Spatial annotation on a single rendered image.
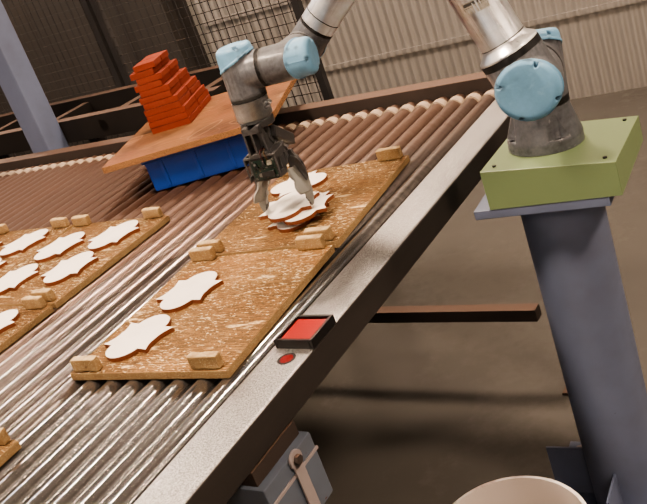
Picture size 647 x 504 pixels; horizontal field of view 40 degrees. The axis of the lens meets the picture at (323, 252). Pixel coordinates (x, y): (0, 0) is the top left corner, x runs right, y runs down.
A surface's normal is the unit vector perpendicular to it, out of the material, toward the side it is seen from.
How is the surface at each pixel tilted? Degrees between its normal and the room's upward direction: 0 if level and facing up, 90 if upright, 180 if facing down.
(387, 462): 0
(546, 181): 90
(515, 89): 95
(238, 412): 0
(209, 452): 0
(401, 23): 90
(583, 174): 90
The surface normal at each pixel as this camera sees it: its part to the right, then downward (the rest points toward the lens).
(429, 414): -0.32, -0.87
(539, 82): -0.18, 0.53
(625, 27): -0.42, 0.49
